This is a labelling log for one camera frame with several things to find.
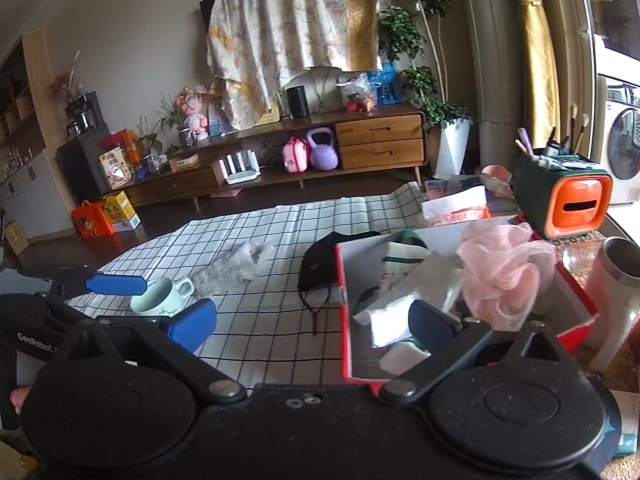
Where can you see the white red packet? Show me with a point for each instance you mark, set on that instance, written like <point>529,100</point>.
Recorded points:
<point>455,212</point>

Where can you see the white tissue paper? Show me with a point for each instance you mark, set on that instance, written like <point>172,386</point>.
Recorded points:
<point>400,310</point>

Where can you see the small yellow label box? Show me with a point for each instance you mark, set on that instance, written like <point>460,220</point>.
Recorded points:
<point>184,162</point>

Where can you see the yellow carton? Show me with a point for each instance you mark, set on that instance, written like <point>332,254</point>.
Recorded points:
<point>121,210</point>

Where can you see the set of makeup brushes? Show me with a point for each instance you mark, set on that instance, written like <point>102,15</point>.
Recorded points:
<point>552,147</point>

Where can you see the wooden shelf unit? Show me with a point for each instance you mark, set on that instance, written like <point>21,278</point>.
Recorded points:
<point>37,85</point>

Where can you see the clear plastic wrap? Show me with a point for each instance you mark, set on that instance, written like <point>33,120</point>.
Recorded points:
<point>235,267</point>

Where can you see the floral yellow draped sheet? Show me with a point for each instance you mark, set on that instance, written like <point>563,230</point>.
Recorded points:
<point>290,20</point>

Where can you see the purple kettlebell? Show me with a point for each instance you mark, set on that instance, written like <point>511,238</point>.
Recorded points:
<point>322,155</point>

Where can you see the small brown cardboard box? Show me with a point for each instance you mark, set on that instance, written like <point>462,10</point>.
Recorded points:
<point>15,237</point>

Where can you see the green orange desk organizer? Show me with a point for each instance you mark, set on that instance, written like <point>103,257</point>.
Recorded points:
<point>565,195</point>

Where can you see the wooden TV cabinet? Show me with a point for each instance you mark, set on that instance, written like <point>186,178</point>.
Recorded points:
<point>280,130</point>

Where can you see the black mini fridge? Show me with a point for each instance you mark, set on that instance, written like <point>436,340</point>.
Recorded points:
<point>82,167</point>

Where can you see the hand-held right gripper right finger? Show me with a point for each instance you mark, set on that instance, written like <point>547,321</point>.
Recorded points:
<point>432,322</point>

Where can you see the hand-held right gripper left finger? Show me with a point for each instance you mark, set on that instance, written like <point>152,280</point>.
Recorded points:
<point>192,322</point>

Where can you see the black cylinder speaker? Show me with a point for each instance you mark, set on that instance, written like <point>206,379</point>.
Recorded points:
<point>296,103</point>

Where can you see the wooden cabinet drawer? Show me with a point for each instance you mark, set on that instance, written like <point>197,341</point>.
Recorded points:
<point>378,127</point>
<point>382,155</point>

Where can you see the black coffee machine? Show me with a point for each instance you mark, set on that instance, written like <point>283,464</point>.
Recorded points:
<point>84,112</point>

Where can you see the pink mesh bath pouf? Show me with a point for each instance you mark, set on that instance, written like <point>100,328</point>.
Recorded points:
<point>500,270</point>

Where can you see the pink doll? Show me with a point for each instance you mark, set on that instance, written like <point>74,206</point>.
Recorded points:
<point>195,115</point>

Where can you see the beige standing air conditioner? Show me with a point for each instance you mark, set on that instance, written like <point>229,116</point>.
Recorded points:
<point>490,60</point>

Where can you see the white router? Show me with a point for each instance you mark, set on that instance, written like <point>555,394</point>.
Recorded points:
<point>240,170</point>

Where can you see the white planter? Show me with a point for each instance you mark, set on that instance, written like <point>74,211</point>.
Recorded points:
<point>452,150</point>

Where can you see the person's left hand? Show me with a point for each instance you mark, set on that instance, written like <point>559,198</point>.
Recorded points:
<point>20,399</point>

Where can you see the mint green mug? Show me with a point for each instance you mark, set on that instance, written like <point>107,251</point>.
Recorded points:
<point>167,297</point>

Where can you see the pink toy case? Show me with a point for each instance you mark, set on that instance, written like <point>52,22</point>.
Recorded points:
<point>296,157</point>

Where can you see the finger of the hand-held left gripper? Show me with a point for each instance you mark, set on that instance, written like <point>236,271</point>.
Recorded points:
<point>117,285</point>

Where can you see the clear bag of red fruit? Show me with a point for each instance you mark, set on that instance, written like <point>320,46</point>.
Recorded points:
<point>356,94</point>

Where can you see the white steel tumbler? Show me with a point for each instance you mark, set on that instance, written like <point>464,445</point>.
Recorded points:
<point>612,290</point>

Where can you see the orange gift bag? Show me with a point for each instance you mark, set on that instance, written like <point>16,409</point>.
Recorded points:
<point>92,221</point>

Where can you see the yellow curtain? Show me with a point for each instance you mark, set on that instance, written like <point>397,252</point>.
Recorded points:
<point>537,60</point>

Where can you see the red cardboard box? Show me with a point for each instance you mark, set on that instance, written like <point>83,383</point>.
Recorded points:
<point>345,310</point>

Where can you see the printed snack box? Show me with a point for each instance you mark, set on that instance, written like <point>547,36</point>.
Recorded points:
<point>114,167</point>

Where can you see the tall green potted tree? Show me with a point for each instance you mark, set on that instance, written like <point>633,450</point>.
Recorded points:
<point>400,35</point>

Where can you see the white shell-shaped ornament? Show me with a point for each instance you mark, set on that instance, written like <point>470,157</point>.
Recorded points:
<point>320,87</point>

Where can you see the white washing machine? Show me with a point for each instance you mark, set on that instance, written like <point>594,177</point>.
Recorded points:
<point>625,135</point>

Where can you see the black white checked sheet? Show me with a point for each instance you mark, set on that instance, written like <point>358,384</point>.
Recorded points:
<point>270,320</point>

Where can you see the pink bowl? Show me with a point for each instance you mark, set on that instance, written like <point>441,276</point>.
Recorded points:
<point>496,177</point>

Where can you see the black face mask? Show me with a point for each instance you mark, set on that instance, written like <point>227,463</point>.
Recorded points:
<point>320,260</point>

